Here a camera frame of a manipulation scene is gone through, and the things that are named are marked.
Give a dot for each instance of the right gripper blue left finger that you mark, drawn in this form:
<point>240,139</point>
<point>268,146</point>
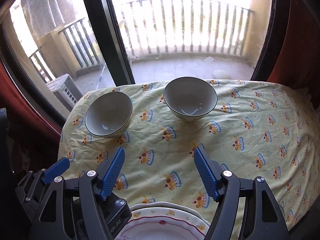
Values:
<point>108,171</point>

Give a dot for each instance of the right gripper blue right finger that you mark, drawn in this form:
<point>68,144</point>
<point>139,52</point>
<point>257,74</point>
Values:
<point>210,173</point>

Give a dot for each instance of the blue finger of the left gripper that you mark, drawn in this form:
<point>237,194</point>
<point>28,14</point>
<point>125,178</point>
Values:
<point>57,169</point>

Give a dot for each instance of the floral bowl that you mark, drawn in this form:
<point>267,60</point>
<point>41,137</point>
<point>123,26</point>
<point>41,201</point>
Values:
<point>190,98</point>
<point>109,115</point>

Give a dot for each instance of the white plate red pattern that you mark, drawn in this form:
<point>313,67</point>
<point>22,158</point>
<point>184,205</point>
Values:
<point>159,227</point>

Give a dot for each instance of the plain white bottom plate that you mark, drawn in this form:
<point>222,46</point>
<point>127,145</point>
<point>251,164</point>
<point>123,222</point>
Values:
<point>168,205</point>

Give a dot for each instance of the white plate yellow flowers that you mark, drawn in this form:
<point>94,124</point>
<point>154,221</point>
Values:
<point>172,211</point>

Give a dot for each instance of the yellow crown-print tablecloth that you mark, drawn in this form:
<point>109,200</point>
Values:
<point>256,129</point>

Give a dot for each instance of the red curtain left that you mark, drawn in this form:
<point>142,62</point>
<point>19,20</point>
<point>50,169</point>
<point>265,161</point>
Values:
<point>22,114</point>

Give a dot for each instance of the red curtain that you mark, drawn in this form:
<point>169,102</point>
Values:
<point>298,63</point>
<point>22,114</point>

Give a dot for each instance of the white air conditioner unit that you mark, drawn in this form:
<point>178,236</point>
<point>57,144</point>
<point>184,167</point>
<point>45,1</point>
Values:
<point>66,90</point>

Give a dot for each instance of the red curtain right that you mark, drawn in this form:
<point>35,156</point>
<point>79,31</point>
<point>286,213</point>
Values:
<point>298,63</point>

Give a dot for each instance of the balcony railing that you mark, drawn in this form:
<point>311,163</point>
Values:
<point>158,27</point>

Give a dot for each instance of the hanging beige cloth outside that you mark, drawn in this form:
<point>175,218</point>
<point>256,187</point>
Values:
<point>47,15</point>

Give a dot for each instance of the black window frame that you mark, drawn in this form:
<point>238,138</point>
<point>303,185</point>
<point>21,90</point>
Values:
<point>104,23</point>

